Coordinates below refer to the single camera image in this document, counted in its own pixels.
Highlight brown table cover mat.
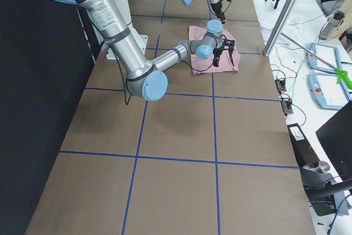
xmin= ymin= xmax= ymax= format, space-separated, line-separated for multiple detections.
xmin=26 ymin=0 xmax=315 ymax=234

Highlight teach pendant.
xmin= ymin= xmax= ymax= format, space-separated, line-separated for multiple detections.
xmin=307 ymin=42 xmax=351 ymax=74
xmin=309 ymin=73 xmax=351 ymax=111

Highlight black monitor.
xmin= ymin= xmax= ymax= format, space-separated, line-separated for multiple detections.
xmin=316 ymin=102 xmax=352 ymax=180

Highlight pink Snoopy t-shirt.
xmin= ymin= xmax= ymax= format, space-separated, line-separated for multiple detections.
xmin=188 ymin=25 xmax=241 ymax=75

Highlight water bottle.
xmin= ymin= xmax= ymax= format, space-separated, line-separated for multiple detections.
xmin=319 ymin=10 xmax=345 ymax=40

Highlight metal reacher grabber tool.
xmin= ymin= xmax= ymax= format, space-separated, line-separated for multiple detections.
xmin=281 ymin=32 xmax=352 ymax=90

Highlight aluminium frame post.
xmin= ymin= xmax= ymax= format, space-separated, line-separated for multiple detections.
xmin=263 ymin=0 xmax=297 ymax=57

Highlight black box device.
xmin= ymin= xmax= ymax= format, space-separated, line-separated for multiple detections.
xmin=287 ymin=123 xmax=320 ymax=167

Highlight teach pendant near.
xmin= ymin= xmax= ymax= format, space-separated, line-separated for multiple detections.
xmin=309 ymin=73 xmax=351 ymax=111

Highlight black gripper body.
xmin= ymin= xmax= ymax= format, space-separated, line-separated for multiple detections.
xmin=213 ymin=37 xmax=235 ymax=58
xmin=210 ymin=0 xmax=231 ymax=17

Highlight orange connector block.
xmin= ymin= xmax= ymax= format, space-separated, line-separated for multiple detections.
xmin=274 ymin=78 xmax=293 ymax=117

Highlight teach pendant far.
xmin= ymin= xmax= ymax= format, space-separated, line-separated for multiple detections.
xmin=307 ymin=42 xmax=351 ymax=74

